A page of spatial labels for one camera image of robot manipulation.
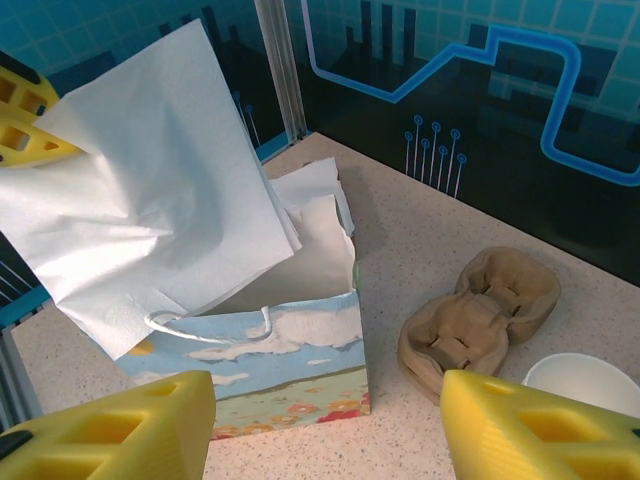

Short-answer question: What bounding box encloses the aluminium frame post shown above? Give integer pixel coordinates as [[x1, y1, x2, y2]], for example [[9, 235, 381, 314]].
[[252, 0, 309, 146]]

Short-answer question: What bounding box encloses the stack of white paper cups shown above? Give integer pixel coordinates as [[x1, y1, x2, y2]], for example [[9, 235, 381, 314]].
[[522, 352, 640, 416]]

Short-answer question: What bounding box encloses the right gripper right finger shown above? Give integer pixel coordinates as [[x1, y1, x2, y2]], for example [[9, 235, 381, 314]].
[[438, 368, 640, 480]]

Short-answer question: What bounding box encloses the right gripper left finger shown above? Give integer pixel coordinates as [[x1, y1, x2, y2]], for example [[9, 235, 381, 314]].
[[0, 369, 218, 480]]

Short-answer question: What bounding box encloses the paper gift bag with landscape print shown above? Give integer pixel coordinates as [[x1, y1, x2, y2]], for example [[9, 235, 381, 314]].
[[117, 157, 374, 441]]

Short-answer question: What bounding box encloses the white paper napkin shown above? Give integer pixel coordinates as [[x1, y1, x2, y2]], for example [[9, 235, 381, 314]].
[[0, 17, 305, 362]]

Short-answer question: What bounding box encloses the stack of pulp cup carriers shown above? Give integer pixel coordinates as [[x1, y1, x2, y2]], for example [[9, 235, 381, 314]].
[[397, 248, 562, 407]]

